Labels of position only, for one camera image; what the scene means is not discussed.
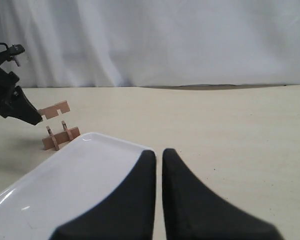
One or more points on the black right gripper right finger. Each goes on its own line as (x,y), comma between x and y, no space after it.
(192,211)

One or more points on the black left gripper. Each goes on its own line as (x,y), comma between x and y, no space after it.
(13,101)

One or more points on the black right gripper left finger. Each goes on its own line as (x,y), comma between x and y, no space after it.
(128,213)

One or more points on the wooden notched puzzle piece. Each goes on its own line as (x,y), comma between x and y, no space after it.
(54,110)
(61,138)
(53,139)
(68,132)

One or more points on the white fabric backdrop curtain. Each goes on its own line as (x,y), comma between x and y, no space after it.
(153,43)

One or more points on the white plastic tray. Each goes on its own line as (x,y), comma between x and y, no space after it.
(69,183)

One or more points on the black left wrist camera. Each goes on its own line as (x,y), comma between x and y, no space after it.
(14,51)

